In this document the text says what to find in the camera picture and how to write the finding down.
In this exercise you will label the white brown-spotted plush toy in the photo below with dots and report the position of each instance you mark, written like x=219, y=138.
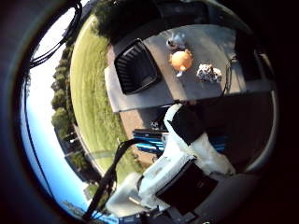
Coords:
x=208, y=73

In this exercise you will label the white brown dog plush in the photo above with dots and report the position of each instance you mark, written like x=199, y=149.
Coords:
x=176, y=40

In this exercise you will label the black woven plastic basket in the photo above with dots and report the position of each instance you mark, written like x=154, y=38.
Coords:
x=137, y=67

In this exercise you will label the orange round plush toy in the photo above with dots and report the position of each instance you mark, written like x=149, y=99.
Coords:
x=181, y=60

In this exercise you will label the black flat box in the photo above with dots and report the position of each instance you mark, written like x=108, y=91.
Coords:
x=247, y=54

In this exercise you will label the blue metal frame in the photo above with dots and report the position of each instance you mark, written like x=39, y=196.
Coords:
x=149, y=140

